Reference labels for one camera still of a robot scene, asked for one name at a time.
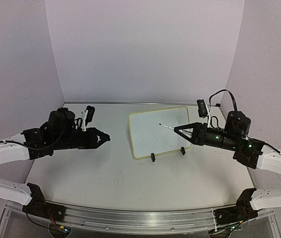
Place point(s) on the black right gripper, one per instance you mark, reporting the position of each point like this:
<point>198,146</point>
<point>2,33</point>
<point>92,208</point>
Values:
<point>200,134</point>

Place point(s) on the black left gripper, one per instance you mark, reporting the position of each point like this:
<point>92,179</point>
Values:
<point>92,143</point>

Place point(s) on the white marker pen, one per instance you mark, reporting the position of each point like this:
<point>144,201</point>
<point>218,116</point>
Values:
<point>172,128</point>

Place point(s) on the white whiteboard yellow rim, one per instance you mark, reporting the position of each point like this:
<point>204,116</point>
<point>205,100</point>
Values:
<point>147,136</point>

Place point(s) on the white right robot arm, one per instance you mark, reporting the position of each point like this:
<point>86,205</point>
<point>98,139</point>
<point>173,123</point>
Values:
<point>250,152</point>

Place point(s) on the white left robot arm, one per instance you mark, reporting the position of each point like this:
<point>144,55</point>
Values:
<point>62,131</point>

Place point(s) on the black right board stand foot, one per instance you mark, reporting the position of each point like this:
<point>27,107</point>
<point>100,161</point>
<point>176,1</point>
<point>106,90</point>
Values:
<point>183,151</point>

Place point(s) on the black board stand foot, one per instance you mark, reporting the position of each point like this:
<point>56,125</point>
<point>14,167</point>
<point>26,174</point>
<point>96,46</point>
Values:
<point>183,151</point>
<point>153,157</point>

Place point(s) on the black left board stand foot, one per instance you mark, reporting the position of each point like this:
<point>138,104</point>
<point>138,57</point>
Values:
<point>153,157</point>

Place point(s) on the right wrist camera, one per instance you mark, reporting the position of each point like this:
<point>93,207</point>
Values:
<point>203,110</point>

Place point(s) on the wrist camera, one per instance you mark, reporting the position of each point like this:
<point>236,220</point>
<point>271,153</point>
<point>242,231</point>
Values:
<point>87,116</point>
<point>203,110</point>

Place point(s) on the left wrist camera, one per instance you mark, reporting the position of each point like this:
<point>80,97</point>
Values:
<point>87,116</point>

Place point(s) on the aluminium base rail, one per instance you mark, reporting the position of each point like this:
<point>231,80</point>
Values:
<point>157,222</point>

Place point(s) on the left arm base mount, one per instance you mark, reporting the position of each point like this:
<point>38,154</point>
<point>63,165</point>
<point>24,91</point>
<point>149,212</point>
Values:
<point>47,210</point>

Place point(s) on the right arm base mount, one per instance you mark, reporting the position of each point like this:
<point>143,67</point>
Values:
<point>234,214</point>

